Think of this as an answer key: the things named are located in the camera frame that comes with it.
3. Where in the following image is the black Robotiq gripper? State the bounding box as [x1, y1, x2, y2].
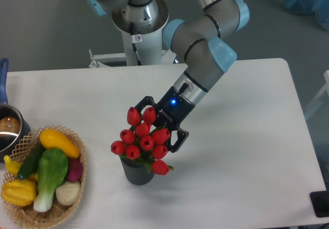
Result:
[135, 86, 195, 153]

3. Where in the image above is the red tulip bouquet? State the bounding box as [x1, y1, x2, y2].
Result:
[111, 107, 174, 175]

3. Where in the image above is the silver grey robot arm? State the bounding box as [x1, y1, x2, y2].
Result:
[87, 0, 249, 152]

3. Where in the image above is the dark grey ribbed vase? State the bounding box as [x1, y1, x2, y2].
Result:
[120, 157, 154, 185]

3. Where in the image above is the purple red radish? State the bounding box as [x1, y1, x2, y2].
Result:
[67, 159, 83, 182]

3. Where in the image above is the yellow squash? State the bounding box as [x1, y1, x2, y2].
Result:
[39, 129, 80, 158]

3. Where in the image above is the green bok choy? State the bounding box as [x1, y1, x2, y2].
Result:
[33, 148, 68, 213]

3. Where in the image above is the white garlic bulb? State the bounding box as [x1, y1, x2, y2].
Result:
[56, 182, 80, 206]

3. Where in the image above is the dark green cucumber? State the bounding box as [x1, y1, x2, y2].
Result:
[17, 142, 46, 180]

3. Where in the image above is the small yellow banana pepper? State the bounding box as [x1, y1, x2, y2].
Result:
[4, 155, 38, 182]

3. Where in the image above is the yellow bell pepper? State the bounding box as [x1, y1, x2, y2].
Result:
[1, 180, 36, 206]

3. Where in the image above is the woven wicker basket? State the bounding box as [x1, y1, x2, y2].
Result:
[3, 126, 87, 228]

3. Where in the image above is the black device at edge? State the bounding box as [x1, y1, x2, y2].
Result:
[309, 190, 328, 218]

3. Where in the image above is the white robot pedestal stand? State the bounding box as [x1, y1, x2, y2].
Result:
[88, 29, 179, 68]

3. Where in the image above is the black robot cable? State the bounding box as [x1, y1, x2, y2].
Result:
[129, 22, 142, 66]

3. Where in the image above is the blue handled saucepan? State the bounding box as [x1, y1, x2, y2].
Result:
[1, 58, 30, 163]

